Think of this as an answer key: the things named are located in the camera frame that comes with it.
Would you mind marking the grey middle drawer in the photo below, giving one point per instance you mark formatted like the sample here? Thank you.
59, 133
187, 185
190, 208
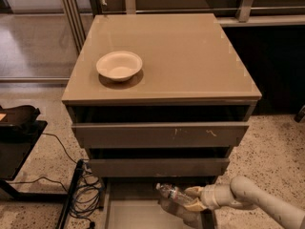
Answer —
164, 167

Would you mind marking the black object on table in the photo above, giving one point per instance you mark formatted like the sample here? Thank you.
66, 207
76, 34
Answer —
18, 120

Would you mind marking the grey drawer cabinet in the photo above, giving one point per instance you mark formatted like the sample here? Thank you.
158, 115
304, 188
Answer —
190, 73

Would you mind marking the grey wall shelf rail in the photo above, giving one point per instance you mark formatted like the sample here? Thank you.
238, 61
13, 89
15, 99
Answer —
230, 13

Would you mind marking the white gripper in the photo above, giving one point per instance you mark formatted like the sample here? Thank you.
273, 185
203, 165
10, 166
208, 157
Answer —
208, 196

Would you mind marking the white paper bowl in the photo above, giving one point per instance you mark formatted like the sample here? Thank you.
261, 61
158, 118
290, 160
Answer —
119, 66

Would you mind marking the black metal stand leg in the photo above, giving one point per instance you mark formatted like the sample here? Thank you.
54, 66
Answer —
78, 171

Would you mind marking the grey open bottom drawer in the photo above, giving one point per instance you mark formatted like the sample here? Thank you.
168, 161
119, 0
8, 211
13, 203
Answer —
136, 204

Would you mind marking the metal window frame post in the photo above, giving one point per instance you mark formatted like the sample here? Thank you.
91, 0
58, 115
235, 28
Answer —
72, 13

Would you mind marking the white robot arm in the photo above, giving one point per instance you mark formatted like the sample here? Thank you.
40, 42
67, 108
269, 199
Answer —
242, 193

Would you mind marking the clear plastic water bottle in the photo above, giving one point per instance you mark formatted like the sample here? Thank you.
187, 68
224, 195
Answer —
173, 193

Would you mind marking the black side table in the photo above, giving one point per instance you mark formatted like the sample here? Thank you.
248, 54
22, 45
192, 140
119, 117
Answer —
15, 147

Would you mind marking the dark object at right edge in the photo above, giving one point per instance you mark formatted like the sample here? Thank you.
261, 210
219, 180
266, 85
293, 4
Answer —
300, 115

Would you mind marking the grey top drawer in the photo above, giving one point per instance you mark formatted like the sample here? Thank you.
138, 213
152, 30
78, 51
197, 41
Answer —
160, 135

